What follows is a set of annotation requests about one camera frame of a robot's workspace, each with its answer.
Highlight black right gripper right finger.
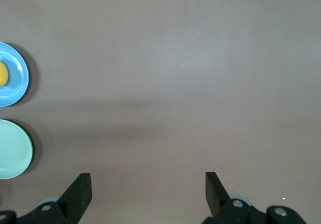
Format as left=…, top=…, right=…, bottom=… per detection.
left=202, top=171, right=306, bottom=224

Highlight blue plate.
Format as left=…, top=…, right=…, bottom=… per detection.
left=0, top=42, right=30, bottom=107

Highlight yellow lemon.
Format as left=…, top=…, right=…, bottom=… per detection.
left=0, top=61, right=10, bottom=87

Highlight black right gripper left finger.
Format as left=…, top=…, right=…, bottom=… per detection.
left=0, top=173, right=93, bottom=224

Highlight green plate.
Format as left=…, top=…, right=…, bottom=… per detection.
left=0, top=119, right=34, bottom=180

